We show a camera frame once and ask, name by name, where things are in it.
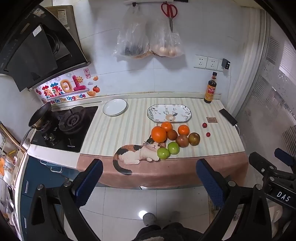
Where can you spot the green apple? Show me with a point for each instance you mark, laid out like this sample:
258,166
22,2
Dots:
173,148
163,153

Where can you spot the reddish brown apple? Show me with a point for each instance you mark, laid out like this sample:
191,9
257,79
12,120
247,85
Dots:
194,139
172,135
182,141

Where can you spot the brown flue cover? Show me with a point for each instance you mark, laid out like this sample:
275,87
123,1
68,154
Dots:
63,16

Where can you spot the black smartphone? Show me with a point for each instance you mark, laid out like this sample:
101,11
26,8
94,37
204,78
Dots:
228,116

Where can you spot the black range hood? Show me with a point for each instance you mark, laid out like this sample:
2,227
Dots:
30,53

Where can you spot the frosted glass sliding door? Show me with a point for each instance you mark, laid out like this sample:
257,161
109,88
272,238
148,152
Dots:
272,81

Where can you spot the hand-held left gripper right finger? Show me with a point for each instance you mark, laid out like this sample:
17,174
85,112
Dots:
209,183

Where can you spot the small orange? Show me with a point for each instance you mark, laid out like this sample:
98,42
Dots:
183,130
166,126

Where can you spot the round white plate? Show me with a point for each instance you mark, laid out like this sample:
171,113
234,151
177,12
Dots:
115,107

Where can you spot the oval floral patterned plate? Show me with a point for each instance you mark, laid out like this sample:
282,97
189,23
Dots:
170,113

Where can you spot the person's dark trousers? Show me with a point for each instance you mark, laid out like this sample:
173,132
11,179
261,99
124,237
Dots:
166,233

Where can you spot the small brown card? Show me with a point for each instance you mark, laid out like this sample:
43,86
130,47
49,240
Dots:
211,119

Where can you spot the clear plastic bag with eggs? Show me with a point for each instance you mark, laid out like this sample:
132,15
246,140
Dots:
166,44

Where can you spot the colourful wall sticker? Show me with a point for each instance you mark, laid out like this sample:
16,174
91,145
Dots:
69,88

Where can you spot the large orange with stem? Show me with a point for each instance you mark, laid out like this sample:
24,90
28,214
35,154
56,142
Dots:
158,135

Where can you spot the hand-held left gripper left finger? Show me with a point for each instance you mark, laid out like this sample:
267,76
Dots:
89,185

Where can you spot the wall hook rail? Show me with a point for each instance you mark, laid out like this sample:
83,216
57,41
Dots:
152,1

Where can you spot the small frying pan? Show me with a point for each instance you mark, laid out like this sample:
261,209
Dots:
39,114

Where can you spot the white wall socket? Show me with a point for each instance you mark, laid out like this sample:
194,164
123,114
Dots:
200,61
212,63

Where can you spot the black gas stove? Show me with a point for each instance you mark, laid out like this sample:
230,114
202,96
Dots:
69,129

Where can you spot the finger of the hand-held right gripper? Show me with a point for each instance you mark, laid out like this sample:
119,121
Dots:
285,156
260,161

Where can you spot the person's grey slipper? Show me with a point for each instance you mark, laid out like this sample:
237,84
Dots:
149,219

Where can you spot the blue kitchen cabinet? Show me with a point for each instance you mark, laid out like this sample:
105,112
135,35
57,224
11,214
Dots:
39,171

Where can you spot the side shelf unit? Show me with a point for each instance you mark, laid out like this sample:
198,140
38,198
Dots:
10,162

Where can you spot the black charger plug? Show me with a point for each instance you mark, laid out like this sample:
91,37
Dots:
226,64

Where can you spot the striped cat print table mat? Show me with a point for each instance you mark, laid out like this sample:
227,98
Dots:
138,129

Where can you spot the dark soy sauce bottle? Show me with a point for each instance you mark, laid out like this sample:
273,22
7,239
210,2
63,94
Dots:
210,91

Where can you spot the clear plastic bag dark contents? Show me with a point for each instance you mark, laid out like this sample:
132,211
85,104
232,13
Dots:
131,34

